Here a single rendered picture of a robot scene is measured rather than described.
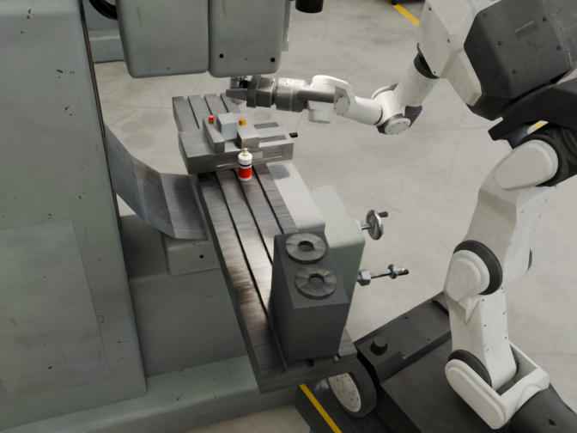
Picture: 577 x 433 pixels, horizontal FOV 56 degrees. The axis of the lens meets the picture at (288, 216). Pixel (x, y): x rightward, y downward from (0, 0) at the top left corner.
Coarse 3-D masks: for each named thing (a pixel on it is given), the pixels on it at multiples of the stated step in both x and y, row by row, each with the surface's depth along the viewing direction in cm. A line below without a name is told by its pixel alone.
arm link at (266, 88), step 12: (252, 84) 145; (264, 84) 146; (276, 84) 145; (288, 84) 143; (252, 96) 143; (264, 96) 144; (276, 96) 144; (288, 96) 143; (276, 108) 147; (288, 108) 146
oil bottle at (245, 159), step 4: (244, 152) 164; (240, 156) 164; (244, 156) 164; (248, 156) 164; (240, 160) 164; (244, 160) 164; (248, 160) 164; (240, 164) 165; (244, 164) 165; (248, 164) 165; (240, 168) 166; (244, 168) 166; (248, 168) 166; (240, 172) 167; (244, 172) 167; (248, 172) 167; (240, 176) 168; (244, 176) 168; (248, 176) 168; (244, 180) 169
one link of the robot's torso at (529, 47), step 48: (432, 0) 108; (480, 0) 103; (528, 0) 104; (576, 0) 105; (432, 48) 119; (480, 48) 106; (528, 48) 104; (576, 48) 106; (480, 96) 112; (528, 96) 108
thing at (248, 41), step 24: (216, 0) 121; (240, 0) 122; (264, 0) 124; (216, 24) 124; (240, 24) 126; (264, 24) 128; (216, 48) 128; (240, 48) 130; (264, 48) 132; (216, 72) 132; (240, 72) 134; (264, 72) 136
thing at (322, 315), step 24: (288, 240) 122; (312, 240) 122; (288, 264) 118; (312, 264) 117; (288, 288) 113; (312, 288) 112; (336, 288) 114; (288, 312) 114; (312, 312) 111; (336, 312) 112; (288, 336) 116; (312, 336) 117; (336, 336) 118; (288, 360) 121
